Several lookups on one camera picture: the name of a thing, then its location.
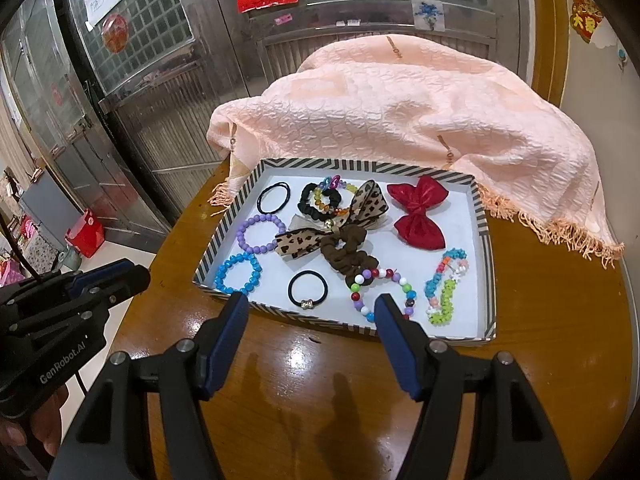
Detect pink patterned boxes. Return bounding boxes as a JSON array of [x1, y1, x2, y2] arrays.
[[0, 215, 43, 286]]

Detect stainless steel door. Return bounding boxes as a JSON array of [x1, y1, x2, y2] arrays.
[[0, 0, 531, 241]]

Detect pastel flower bead bracelet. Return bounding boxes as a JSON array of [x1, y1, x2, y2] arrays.
[[425, 246, 471, 311]]

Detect person's left hand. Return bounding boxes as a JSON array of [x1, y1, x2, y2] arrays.
[[0, 382, 68, 458]]

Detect black hair tie gold charm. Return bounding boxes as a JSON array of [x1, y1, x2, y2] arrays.
[[287, 270, 328, 309]]

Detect pink fringed shawl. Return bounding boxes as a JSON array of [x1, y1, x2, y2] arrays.
[[207, 34, 626, 268]]

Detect red fabric bow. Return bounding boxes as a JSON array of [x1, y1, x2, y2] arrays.
[[386, 176, 447, 251]]

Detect amber bead bracelet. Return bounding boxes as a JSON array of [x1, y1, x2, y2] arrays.
[[307, 187, 353, 218]]

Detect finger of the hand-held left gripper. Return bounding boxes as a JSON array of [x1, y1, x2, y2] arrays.
[[75, 282, 150, 322], [60, 261, 152, 293]]

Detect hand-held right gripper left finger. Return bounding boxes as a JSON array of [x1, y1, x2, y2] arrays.
[[47, 291, 251, 480]]

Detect grey board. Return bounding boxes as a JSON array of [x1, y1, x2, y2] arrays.
[[20, 170, 81, 251]]

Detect blue flower door sticker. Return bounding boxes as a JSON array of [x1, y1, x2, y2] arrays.
[[412, 0, 446, 31]]

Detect blue bead bracelet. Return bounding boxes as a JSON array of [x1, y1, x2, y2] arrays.
[[214, 252, 262, 296]]

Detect round red door sticker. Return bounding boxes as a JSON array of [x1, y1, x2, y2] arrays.
[[102, 14, 128, 53]]

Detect rainbow chain link bracelet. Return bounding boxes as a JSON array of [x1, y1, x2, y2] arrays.
[[320, 175, 358, 196]]

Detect striped-rim white tray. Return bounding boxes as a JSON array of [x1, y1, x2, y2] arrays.
[[192, 157, 497, 347]]

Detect multicolour round bead bracelet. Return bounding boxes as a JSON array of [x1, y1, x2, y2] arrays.
[[347, 267, 418, 323]]

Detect green bead bracelet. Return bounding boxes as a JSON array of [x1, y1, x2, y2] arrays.
[[426, 277, 460, 327]]

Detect thin black hair tie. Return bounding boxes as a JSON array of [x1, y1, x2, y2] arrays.
[[256, 182, 292, 215]]

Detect red gold wall decoration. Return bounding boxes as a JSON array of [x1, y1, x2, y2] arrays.
[[570, 0, 608, 48]]

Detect black scrunchie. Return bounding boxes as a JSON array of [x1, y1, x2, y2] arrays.
[[299, 183, 341, 221]]

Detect red bag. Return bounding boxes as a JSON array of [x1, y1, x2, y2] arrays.
[[65, 210, 106, 258]]

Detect leopard bow brown scrunchie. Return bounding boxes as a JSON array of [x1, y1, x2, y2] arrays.
[[274, 179, 390, 286]]

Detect purple bead bracelet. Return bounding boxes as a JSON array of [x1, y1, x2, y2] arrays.
[[236, 214, 282, 255]]

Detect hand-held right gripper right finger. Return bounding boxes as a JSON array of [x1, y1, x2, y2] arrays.
[[374, 292, 571, 480]]

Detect wooden door frame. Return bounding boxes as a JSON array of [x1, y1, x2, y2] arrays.
[[529, 0, 569, 107]]

